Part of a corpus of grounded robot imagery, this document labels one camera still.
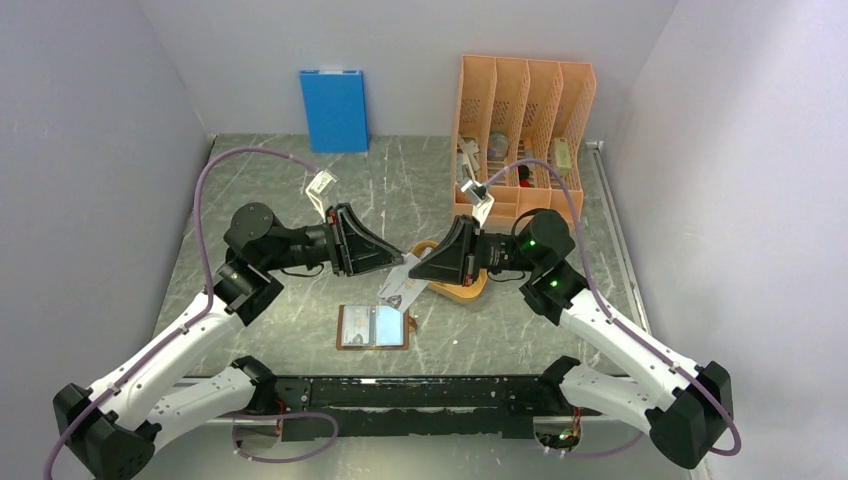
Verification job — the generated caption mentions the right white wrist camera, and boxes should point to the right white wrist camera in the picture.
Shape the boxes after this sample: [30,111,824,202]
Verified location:
[459,179,495,226]

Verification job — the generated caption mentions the orange desk file organizer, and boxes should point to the orange desk file organizer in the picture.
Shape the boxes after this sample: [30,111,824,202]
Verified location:
[452,55,597,228]

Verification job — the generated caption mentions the orange oval tray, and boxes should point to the orange oval tray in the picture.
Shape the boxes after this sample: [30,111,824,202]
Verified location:
[410,240,488,304]

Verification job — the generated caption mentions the grey round item in organizer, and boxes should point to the grey round item in organizer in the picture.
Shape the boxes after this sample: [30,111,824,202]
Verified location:
[487,132,510,162]

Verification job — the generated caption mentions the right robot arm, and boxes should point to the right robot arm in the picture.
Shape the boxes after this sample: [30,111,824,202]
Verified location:
[409,209,733,469]

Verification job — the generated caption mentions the white VIP card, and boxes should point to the white VIP card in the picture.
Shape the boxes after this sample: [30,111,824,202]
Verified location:
[377,263,429,313]
[341,305,376,347]

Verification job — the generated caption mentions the blue box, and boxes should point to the blue box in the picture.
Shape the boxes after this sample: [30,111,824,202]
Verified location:
[299,70,369,154]

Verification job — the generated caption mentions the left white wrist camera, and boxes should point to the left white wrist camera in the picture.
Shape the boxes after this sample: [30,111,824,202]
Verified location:
[304,170,338,219]

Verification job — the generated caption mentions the brown leather card holder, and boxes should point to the brown leather card holder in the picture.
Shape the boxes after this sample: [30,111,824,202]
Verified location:
[336,305,417,351]

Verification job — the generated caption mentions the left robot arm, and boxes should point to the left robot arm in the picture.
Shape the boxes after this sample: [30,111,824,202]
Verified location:
[53,202,403,479]

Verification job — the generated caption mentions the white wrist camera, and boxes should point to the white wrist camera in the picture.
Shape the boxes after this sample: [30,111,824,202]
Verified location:
[459,179,495,226]
[304,170,338,219]

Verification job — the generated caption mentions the green eraser in organizer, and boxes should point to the green eraser in organizer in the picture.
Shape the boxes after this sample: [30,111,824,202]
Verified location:
[552,137,573,179]

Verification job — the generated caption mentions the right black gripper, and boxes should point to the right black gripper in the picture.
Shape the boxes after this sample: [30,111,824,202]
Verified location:
[409,214,541,286]

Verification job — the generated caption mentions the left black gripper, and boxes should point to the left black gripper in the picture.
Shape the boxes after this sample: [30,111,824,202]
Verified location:
[262,203,403,277]

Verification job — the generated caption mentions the white parts in organizer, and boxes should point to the white parts in organizer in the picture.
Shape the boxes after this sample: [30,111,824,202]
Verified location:
[456,136,484,184]

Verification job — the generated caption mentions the black base frame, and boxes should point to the black base frame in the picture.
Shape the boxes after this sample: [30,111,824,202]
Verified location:
[275,374,573,441]

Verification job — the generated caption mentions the red orange item in organizer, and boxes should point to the red orange item in organizer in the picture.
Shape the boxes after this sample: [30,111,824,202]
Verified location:
[517,137,536,188]

